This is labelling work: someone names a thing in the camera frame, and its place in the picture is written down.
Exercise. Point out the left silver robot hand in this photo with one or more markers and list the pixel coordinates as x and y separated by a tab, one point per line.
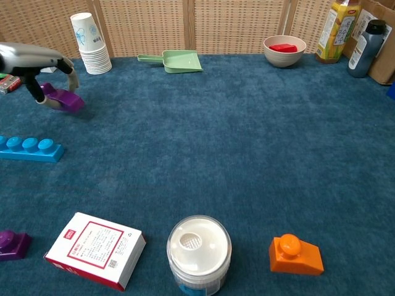
27	57

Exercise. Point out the purple sloped one-stud block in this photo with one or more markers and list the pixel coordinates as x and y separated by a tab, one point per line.
69	100

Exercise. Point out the stack of white paper cups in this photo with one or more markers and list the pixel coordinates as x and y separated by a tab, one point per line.
92	49

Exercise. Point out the light blue four-stud block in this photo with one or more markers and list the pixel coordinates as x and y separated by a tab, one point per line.
31	152

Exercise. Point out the bamboo folding screen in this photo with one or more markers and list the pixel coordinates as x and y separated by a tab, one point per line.
148	27

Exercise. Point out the light green dustpan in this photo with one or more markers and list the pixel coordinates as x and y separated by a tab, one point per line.
182	61

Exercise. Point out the purple two-stud block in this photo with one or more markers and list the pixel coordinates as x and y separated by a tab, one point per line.
14	246

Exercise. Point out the blue table cloth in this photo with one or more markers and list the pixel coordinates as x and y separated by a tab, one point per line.
216	148

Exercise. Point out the beige bowl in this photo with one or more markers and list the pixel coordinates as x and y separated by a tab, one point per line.
282	59

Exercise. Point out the red block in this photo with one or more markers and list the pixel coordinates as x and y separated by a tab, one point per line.
282	48

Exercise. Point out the clear jar with white lid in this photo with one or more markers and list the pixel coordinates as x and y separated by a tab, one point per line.
199	249

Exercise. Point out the orange sloped one-stud block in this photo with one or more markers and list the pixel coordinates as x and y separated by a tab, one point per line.
296	259

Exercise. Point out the dark grey bottle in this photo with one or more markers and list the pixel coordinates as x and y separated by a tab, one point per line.
364	52

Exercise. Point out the brown cardboard box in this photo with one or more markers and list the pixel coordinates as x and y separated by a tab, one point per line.
385	64

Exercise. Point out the dark blue stud block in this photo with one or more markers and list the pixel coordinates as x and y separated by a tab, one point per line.
392	93

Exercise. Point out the white box with red frame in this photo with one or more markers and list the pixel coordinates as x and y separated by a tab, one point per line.
92	246

